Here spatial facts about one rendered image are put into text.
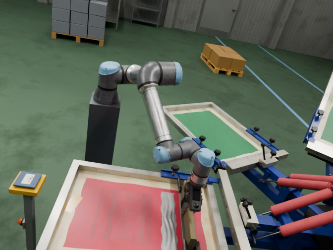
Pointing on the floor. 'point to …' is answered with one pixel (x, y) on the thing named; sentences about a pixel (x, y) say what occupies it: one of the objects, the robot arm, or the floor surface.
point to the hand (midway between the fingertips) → (187, 214)
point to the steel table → (113, 15)
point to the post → (28, 210)
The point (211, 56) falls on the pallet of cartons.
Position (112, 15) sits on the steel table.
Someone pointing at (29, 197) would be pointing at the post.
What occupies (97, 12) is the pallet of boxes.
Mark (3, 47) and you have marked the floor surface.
